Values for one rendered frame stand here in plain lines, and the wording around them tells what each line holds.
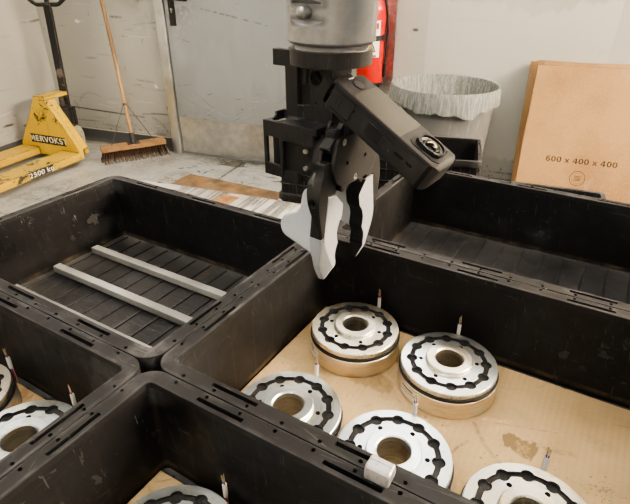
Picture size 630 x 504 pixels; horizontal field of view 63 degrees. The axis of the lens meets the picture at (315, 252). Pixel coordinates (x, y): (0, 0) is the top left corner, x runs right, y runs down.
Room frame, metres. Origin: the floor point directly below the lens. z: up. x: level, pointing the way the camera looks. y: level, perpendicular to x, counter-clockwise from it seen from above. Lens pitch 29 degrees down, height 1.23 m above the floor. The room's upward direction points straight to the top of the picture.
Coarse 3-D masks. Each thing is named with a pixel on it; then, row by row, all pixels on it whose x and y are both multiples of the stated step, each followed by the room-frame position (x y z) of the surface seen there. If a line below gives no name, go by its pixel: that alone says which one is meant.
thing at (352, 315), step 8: (352, 312) 0.50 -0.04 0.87; (360, 312) 0.50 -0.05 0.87; (336, 320) 0.49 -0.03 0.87; (344, 320) 0.49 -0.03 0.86; (360, 320) 0.50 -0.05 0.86; (368, 320) 0.49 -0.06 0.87; (336, 328) 0.47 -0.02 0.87; (344, 328) 0.47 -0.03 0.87; (368, 328) 0.47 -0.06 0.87; (344, 336) 0.46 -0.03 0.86; (352, 336) 0.46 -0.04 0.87; (360, 336) 0.46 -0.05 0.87; (368, 336) 0.46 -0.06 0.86
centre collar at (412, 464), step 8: (376, 432) 0.32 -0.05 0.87; (384, 432) 0.32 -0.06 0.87; (392, 432) 0.32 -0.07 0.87; (400, 432) 0.32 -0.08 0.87; (368, 440) 0.31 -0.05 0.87; (376, 440) 0.31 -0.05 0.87; (384, 440) 0.32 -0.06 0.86; (392, 440) 0.32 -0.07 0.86; (400, 440) 0.32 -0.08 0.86; (408, 440) 0.31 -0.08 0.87; (416, 440) 0.31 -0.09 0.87; (368, 448) 0.30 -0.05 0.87; (376, 448) 0.31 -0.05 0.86; (408, 448) 0.31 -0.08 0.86; (416, 448) 0.30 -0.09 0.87; (416, 456) 0.30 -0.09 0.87; (400, 464) 0.29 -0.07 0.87; (408, 464) 0.29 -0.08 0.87; (416, 464) 0.29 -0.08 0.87
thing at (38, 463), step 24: (144, 384) 0.32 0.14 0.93; (168, 384) 0.32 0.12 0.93; (96, 408) 0.29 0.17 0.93; (120, 408) 0.29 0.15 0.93; (216, 408) 0.29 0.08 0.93; (72, 432) 0.27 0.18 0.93; (240, 432) 0.27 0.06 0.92; (264, 432) 0.27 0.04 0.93; (48, 456) 0.24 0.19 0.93; (288, 456) 0.25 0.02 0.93; (312, 456) 0.24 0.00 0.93; (0, 480) 0.23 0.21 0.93; (24, 480) 0.23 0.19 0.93; (336, 480) 0.23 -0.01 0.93; (360, 480) 0.23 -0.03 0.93
